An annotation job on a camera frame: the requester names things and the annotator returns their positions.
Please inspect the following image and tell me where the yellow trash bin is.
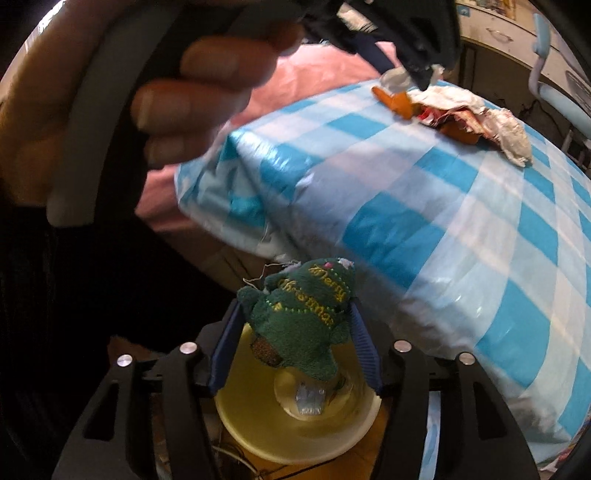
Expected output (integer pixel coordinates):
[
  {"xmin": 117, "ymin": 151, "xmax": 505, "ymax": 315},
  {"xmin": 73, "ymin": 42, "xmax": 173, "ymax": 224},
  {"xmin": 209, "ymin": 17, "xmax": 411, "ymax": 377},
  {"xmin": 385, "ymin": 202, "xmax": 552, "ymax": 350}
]
[{"xmin": 213, "ymin": 323, "xmax": 384, "ymax": 464}]

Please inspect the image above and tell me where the silver blue foil packet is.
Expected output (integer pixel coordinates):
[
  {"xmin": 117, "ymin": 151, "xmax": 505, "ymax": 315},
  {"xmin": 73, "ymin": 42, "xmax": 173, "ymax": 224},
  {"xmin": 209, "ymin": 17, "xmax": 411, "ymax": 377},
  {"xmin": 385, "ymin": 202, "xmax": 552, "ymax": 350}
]
[{"xmin": 294, "ymin": 382, "xmax": 329, "ymax": 417}]

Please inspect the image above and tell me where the red snack wrapper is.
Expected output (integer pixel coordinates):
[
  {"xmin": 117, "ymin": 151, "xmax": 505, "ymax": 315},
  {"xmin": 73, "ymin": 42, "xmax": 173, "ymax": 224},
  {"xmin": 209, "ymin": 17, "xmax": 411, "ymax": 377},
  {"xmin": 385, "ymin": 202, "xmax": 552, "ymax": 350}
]
[{"xmin": 418, "ymin": 106, "xmax": 482, "ymax": 145}]

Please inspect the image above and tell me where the white drawer cabinet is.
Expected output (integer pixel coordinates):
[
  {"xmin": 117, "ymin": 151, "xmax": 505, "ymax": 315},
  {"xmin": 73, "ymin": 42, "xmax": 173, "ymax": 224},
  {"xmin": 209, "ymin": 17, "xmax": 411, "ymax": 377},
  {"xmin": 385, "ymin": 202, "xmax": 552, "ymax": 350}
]
[{"xmin": 455, "ymin": 0, "xmax": 575, "ymax": 90}]

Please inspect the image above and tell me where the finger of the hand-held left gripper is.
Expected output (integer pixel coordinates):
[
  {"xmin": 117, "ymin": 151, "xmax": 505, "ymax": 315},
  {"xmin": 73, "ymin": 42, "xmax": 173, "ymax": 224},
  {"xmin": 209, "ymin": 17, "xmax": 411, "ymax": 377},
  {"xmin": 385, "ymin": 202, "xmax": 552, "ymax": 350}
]
[
  {"xmin": 302, "ymin": 0, "xmax": 395, "ymax": 75},
  {"xmin": 397, "ymin": 0, "xmax": 462, "ymax": 92}
]

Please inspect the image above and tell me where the brown orange wrapper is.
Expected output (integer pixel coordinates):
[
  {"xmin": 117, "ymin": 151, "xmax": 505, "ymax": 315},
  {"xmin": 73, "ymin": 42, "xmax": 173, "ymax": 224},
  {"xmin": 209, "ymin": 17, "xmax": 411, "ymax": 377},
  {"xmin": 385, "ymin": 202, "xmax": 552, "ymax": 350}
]
[{"xmin": 373, "ymin": 85, "xmax": 419, "ymax": 121}]

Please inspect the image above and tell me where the person's left forearm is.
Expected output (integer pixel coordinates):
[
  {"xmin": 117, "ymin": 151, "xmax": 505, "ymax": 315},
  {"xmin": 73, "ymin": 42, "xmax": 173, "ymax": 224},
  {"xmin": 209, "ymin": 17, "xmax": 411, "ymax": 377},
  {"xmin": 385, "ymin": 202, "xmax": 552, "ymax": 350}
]
[{"xmin": 0, "ymin": 185, "xmax": 232, "ymax": 370}]

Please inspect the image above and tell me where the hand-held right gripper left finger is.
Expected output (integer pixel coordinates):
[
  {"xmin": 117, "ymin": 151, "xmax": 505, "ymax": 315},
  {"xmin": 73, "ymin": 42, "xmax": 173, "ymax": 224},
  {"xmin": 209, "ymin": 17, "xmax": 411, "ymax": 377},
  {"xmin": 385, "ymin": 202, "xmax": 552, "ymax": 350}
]
[{"xmin": 51, "ymin": 299, "xmax": 245, "ymax": 480}]

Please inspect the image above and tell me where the small white tissue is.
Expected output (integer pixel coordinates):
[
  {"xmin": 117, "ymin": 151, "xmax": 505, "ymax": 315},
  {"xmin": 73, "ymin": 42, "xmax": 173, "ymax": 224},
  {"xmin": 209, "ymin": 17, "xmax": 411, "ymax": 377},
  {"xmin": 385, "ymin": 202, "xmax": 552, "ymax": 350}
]
[{"xmin": 381, "ymin": 65, "xmax": 445, "ymax": 93}]

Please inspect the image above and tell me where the green Christmas tree plush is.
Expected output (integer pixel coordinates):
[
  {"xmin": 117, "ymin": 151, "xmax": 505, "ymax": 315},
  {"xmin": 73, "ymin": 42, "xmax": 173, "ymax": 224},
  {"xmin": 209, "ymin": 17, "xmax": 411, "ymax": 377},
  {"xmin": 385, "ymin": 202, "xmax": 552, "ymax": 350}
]
[{"xmin": 236, "ymin": 258, "xmax": 358, "ymax": 381}]

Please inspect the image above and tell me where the person's left hand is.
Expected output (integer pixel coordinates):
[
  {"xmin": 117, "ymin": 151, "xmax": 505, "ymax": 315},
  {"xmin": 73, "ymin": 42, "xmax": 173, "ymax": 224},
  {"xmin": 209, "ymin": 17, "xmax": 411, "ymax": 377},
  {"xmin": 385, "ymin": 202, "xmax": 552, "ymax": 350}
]
[{"xmin": 0, "ymin": 9, "xmax": 306, "ymax": 206}]

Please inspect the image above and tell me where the light blue chair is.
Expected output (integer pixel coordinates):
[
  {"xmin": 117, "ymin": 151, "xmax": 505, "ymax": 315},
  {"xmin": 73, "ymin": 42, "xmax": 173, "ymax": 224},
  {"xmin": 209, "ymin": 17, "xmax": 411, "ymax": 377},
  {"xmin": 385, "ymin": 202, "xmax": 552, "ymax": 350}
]
[{"xmin": 526, "ymin": 13, "xmax": 591, "ymax": 121}]

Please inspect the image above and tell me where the white cable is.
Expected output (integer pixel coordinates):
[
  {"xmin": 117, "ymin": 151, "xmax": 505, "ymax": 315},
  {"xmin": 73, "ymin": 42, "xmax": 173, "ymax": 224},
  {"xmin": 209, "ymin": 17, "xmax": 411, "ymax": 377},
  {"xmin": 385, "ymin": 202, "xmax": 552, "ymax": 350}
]
[{"xmin": 211, "ymin": 444, "xmax": 262, "ymax": 474}]

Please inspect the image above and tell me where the pink blanket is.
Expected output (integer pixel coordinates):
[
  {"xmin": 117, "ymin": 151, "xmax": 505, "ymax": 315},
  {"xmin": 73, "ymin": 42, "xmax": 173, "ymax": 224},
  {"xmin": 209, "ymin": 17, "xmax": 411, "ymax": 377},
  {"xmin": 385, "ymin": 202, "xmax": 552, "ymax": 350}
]
[{"xmin": 134, "ymin": 44, "xmax": 393, "ymax": 236}]

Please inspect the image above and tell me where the blue checkered tablecloth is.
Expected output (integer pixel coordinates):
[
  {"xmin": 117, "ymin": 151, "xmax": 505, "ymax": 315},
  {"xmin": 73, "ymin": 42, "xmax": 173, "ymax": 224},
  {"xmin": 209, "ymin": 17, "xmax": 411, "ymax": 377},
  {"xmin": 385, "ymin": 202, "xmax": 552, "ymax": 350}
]
[{"xmin": 174, "ymin": 78, "xmax": 591, "ymax": 472}]

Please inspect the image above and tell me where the large white tissue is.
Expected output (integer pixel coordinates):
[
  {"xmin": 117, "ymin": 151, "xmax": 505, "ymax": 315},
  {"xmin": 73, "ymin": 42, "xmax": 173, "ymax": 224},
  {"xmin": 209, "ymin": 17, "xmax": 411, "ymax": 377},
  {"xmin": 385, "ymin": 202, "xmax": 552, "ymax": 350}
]
[{"xmin": 409, "ymin": 87, "xmax": 533, "ymax": 168}]

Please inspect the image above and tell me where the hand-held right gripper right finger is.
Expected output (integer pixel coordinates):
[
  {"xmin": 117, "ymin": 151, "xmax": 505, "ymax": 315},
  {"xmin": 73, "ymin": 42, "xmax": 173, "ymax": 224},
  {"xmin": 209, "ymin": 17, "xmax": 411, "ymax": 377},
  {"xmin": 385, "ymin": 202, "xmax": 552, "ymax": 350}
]
[{"xmin": 348, "ymin": 299, "xmax": 541, "ymax": 480}]

